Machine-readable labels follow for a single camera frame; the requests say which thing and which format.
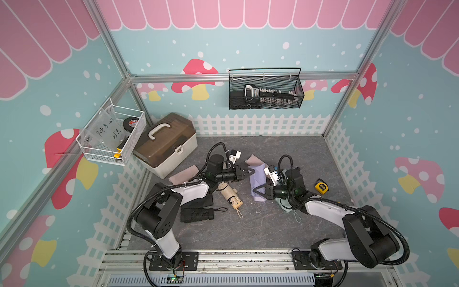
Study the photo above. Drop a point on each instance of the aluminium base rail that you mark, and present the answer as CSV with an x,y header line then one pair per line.
x,y
237,268

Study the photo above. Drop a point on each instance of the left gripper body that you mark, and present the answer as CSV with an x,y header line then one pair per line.
x,y
226,174

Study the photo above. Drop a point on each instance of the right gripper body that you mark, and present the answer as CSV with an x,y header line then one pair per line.
x,y
280,191

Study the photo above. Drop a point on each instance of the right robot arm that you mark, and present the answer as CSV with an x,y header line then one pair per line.
x,y
369,240

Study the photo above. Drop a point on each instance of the socket set in basket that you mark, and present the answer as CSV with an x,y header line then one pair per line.
x,y
263,96

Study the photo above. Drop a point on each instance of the brown white tool box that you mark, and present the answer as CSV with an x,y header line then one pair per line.
x,y
165,146

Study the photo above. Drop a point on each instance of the purple sleeved umbrella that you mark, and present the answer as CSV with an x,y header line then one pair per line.
x,y
259,178

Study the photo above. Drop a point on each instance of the light pink umbrella sleeve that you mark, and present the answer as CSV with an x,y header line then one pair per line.
x,y
184,176

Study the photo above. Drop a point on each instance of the clear plastic wall bin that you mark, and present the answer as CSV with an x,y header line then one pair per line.
x,y
102,135

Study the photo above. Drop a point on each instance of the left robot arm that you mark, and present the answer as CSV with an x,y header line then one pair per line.
x,y
152,220

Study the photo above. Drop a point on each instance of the beige umbrella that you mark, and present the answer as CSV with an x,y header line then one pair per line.
x,y
231,196

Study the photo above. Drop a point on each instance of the black umbrella sleeve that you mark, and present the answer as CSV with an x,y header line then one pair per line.
x,y
203,202

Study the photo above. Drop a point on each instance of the mint sleeved umbrella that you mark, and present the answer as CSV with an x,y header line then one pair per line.
x,y
288,209

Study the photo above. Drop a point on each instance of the yellow black utility knife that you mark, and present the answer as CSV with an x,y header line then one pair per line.
x,y
117,155

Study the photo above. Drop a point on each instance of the black umbrella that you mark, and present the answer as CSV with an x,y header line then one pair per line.
x,y
190,215

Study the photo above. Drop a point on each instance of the yellow tape measure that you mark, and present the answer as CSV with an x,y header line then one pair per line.
x,y
321,186

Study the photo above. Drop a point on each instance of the black wire wall basket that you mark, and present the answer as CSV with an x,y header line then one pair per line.
x,y
284,79

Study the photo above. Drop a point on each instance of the pink sleeved umbrella rear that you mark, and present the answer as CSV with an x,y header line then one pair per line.
x,y
255,161

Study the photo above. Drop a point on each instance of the black tape roll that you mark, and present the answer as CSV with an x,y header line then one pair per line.
x,y
130,123

